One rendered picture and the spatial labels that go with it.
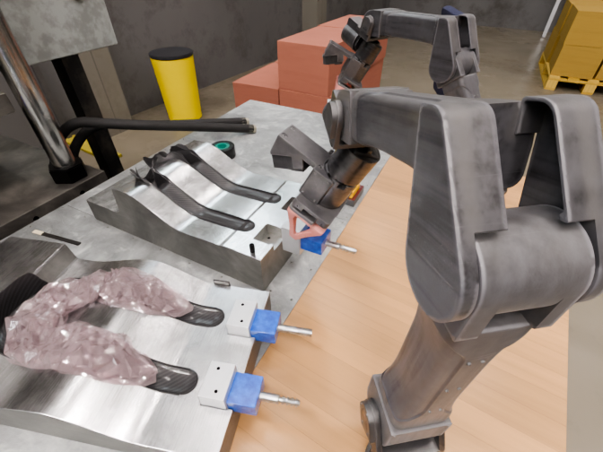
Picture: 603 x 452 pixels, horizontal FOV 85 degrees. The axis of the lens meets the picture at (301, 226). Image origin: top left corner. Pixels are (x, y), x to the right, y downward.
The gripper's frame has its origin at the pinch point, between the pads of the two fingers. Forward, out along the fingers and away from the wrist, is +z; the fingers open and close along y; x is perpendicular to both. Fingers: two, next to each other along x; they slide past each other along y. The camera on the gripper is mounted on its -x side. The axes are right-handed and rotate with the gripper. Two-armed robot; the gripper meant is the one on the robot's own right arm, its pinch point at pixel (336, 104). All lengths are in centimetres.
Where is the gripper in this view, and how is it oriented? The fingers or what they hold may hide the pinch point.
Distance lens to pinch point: 109.9
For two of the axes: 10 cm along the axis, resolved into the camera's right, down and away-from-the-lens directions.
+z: -4.7, 6.5, 6.0
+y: -0.8, 6.4, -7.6
